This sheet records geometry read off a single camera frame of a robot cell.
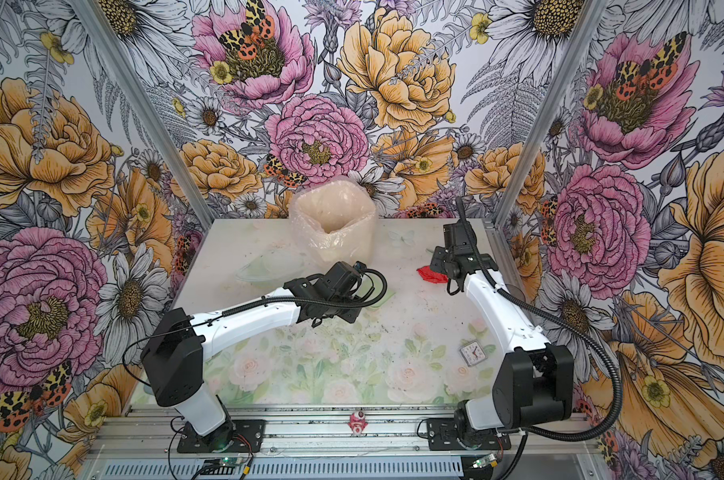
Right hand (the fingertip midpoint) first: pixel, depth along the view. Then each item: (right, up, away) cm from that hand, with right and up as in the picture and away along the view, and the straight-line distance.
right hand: (442, 267), depth 86 cm
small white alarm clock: (+9, -24, 0) cm, 26 cm away
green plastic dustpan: (-18, -3, -16) cm, 25 cm away
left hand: (-25, -12, -1) cm, 28 cm away
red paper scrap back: (0, -4, +17) cm, 17 cm away
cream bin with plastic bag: (-34, +15, +22) cm, 43 cm away
